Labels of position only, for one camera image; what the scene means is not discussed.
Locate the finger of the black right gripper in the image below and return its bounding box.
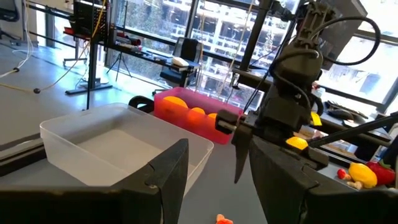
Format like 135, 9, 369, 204
231, 124, 253, 184

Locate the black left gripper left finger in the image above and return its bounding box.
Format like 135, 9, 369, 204
0, 138, 190, 224

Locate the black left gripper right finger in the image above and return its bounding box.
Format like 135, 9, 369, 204
249, 136, 398, 224

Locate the large yellow toy lemon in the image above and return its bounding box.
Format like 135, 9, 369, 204
285, 136, 309, 151

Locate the red cap toy mushroom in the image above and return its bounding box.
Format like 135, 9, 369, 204
336, 168, 351, 181

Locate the small toy mushroom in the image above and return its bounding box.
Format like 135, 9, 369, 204
215, 213, 234, 224
346, 180, 364, 190

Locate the large orange toy mango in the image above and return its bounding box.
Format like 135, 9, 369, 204
163, 95, 189, 110

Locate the red toy tomato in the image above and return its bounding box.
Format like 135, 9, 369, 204
366, 160, 397, 187

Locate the magenta plastic basket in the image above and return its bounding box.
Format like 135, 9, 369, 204
154, 86, 244, 146

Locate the dark grey table mat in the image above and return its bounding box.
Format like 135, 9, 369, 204
0, 141, 398, 224

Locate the clear plastic bin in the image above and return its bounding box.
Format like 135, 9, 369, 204
39, 102, 215, 197

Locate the black office chair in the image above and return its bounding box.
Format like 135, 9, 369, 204
152, 37, 203, 96

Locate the white rounded object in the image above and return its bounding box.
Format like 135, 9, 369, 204
171, 57, 190, 67

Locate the black tripod stand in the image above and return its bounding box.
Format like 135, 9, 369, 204
106, 49, 133, 82

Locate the dark cluttered desk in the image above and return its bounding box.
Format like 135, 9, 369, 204
63, 26, 201, 74

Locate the black pegboard stand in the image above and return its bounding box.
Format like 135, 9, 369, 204
64, 0, 113, 96

